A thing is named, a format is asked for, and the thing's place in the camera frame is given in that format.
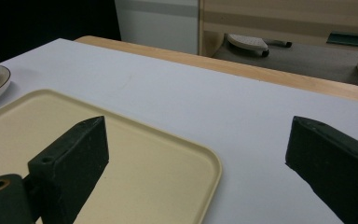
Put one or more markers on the wooden table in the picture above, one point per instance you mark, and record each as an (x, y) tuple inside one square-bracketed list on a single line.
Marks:
[(230, 67)]

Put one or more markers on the white slipper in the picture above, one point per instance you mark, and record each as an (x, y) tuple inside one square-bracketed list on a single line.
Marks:
[(248, 43)]

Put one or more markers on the beige plastic tray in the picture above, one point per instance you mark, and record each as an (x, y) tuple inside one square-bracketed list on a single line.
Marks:
[(155, 177)]

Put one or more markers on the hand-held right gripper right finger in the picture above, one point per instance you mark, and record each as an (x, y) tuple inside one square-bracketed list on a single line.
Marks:
[(332, 158)]

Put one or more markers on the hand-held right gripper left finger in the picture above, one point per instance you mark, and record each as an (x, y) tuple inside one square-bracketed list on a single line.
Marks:
[(74, 165)]

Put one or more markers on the wooden cabinet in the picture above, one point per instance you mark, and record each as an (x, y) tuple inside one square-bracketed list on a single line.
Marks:
[(286, 18)]

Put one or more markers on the green flat board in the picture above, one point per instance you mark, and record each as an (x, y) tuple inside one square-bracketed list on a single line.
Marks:
[(351, 39)]

